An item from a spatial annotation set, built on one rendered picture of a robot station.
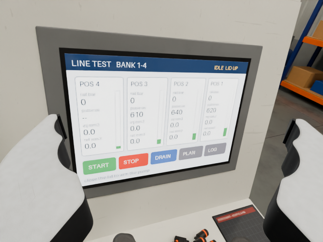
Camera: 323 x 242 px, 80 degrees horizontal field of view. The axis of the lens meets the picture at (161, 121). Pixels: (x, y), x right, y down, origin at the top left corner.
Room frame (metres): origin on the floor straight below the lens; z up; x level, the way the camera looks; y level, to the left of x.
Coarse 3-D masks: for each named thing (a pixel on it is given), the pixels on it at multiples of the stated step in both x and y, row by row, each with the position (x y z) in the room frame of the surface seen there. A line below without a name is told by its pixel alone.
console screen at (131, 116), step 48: (48, 48) 0.31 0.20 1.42; (96, 48) 0.34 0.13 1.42; (144, 48) 0.38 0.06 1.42; (192, 48) 0.42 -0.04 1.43; (240, 48) 0.48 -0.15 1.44; (48, 96) 0.29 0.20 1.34; (96, 96) 0.32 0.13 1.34; (144, 96) 0.36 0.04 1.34; (192, 96) 0.41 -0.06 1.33; (240, 96) 0.46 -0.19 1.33; (96, 144) 0.30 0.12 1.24; (144, 144) 0.34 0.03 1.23; (192, 144) 0.39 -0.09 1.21; (240, 144) 0.45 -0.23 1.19; (96, 192) 0.27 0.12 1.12
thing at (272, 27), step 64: (0, 0) 0.30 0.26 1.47; (64, 0) 0.34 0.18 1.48; (128, 0) 0.39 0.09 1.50; (192, 0) 0.44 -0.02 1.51; (256, 0) 0.51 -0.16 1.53; (0, 64) 0.28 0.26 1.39; (0, 128) 0.25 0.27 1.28; (256, 128) 0.48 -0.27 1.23; (128, 192) 0.30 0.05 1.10; (192, 192) 0.37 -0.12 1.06
